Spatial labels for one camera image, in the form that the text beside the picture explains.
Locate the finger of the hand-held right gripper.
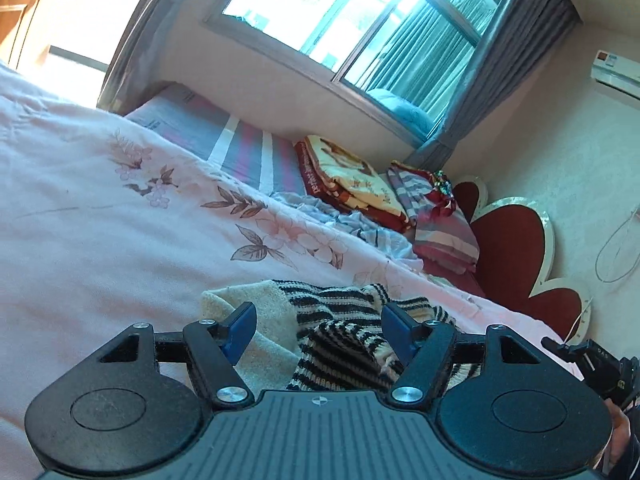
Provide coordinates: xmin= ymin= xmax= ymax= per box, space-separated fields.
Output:
xmin=541 ymin=337 xmax=592 ymax=367

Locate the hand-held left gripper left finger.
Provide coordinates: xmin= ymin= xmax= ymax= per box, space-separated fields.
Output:
xmin=96 ymin=302 xmax=258 ymax=407

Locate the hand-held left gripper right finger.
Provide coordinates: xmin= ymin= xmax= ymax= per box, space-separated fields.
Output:
xmin=380 ymin=303 xmax=544 ymax=404

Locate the cream striped knitted sweater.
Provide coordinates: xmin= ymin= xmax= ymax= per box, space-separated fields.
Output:
xmin=200 ymin=280 xmax=485 ymax=394

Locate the person's right hand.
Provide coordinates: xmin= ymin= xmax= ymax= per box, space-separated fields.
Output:
xmin=605 ymin=401 xmax=640 ymax=476

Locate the striped red folded blanket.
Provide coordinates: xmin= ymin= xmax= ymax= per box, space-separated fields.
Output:
xmin=386 ymin=160 xmax=482 ymax=277

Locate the red petal-shaped headboard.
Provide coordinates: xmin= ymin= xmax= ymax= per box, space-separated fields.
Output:
xmin=449 ymin=175 xmax=594 ymax=342

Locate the pink floral bed sheet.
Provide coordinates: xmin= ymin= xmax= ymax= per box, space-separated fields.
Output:
xmin=0 ymin=60 xmax=587 ymax=480

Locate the colourful ornament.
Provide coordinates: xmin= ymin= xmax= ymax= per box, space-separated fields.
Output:
xmin=431 ymin=169 xmax=455 ymax=198

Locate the yellow red folded blanket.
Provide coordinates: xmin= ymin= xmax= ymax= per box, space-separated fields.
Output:
xmin=293 ymin=134 xmax=417 ymax=234

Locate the grey pink striped mattress sheet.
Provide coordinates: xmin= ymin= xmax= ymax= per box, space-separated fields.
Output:
xmin=121 ymin=82 xmax=307 ymax=197

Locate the blue cushion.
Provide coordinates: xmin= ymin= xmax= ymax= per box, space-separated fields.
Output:
xmin=366 ymin=87 xmax=435 ymax=137

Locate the white air conditioner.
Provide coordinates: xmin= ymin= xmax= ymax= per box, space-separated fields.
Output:
xmin=589 ymin=49 xmax=640 ymax=103

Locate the grey curtain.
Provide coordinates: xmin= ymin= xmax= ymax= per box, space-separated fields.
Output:
xmin=416 ymin=0 xmax=585 ymax=172
xmin=96 ymin=0 xmax=191 ymax=117

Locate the sliding glass window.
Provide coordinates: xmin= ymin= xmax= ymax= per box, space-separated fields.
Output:
xmin=201 ymin=0 xmax=510 ymax=150

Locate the wooden door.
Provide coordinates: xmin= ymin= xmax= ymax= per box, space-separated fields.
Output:
xmin=0 ymin=0 xmax=68 ymax=72

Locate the thin wall cable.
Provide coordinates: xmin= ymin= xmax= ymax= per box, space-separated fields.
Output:
xmin=594 ymin=206 xmax=640 ymax=287

